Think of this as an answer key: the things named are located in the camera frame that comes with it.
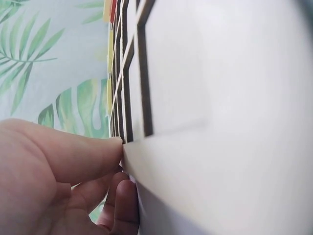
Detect wooden grid frame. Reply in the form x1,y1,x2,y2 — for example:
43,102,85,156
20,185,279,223
109,0,157,144

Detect person's left hand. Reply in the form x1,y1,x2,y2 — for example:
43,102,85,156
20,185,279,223
0,118,140,235

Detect red tile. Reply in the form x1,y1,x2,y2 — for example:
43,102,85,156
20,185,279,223
109,0,118,24

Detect yellow tile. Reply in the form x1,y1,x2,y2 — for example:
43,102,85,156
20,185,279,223
107,78,113,116
108,30,115,73
103,0,113,23

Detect white paper sheet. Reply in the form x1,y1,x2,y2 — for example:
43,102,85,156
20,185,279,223
122,117,313,235

